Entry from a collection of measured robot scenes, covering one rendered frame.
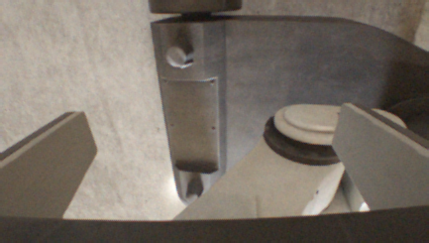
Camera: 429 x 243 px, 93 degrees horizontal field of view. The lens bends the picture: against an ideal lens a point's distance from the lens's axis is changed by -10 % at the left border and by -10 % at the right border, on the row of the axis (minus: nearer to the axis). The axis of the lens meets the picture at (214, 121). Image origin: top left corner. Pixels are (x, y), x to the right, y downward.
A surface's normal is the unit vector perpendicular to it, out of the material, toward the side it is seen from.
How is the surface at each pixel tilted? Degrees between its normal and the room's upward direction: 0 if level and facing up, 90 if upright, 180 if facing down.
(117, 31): 0
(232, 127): 0
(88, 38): 0
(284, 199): 90
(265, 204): 90
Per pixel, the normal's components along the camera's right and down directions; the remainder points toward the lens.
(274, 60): -0.19, 0.49
